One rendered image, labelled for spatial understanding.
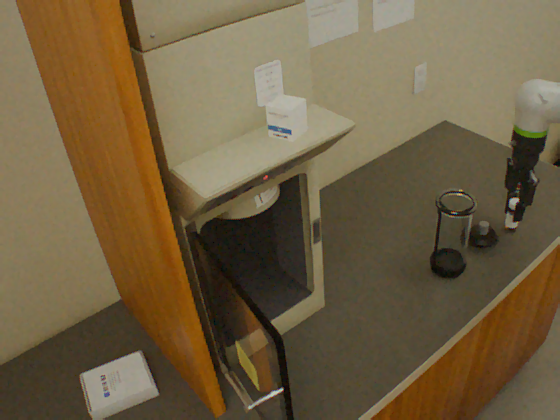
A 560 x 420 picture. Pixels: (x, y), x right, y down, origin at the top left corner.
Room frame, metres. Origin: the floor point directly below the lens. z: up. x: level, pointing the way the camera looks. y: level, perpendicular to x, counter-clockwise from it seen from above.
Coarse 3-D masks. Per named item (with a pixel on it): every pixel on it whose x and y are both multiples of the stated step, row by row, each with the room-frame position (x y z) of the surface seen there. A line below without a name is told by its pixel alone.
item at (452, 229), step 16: (448, 192) 1.05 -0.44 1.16; (464, 192) 1.04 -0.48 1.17; (448, 208) 0.98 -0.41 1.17; (464, 208) 1.03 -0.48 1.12; (448, 224) 0.98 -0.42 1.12; (464, 224) 0.97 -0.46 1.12; (448, 240) 0.97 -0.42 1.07; (464, 240) 0.97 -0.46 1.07; (432, 256) 1.02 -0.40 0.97; (448, 256) 0.97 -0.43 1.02; (464, 256) 0.98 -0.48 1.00
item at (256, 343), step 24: (216, 264) 0.63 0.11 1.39; (216, 288) 0.65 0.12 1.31; (216, 312) 0.69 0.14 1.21; (240, 312) 0.56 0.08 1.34; (240, 336) 0.59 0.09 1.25; (264, 336) 0.49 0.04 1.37; (264, 360) 0.51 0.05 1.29; (264, 384) 0.52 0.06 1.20; (264, 408) 0.55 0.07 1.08; (288, 408) 0.46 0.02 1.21
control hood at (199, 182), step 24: (312, 120) 0.85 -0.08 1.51; (336, 120) 0.84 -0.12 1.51; (240, 144) 0.79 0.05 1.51; (264, 144) 0.78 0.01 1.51; (288, 144) 0.77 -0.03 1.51; (312, 144) 0.77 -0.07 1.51; (192, 168) 0.73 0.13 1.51; (216, 168) 0.72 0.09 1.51; (240, 168) 0.71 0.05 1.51; (264, 168) 0.71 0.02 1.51; (192, 192) 0.68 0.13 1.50; (216, 192) 0.66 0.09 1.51; (192, 216) 0.70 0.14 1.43
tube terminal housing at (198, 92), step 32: (224, 32) 0.82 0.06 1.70; (256, 32) 0.86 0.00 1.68; (288, 32) 0.90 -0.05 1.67; (160, 64) 0.76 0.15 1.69; (192, 64) 0.79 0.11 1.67; (224, 64) 0.82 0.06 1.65; (256, 64) 0.85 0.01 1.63; (288, 64) 0.89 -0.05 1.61; (160, 96) 0.75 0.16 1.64; (192, 96) 0.78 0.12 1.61; (224, 96) 0.81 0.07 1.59; (160, 128) 0.74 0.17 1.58; (192, 128) 0.77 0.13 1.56; (224, 128) 0.81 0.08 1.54; (256, 128) 0.84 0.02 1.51; (160, 160) 0.76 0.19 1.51; (256, 192) 0.83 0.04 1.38; (320, 224) 0.92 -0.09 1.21; (320, 256) 0.92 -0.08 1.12; (192, 288) 0.77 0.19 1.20; (320, 288) 0.92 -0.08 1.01; (288, 320) 0.86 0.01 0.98
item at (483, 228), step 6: (480, 222) 1.10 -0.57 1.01; (486, 222) 1.10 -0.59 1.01; (474, 228) 1.11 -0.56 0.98; (480, 228) 1.09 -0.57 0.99; (486, 228) 1.08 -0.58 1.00; (492, 228) 1.10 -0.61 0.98; (474, 234) 1.09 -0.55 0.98; (480, 234) 1.08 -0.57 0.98; (486, 234) 1.08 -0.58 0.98; (492, 234) 1.08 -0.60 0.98; (474, 240) 1.07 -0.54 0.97; (480, 240) 1.06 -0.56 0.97; (486, 240) 1.06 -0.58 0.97; (492, 240) 1.06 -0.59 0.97; (480, 246) 1.06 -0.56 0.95; (486, 246) 1.06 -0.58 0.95
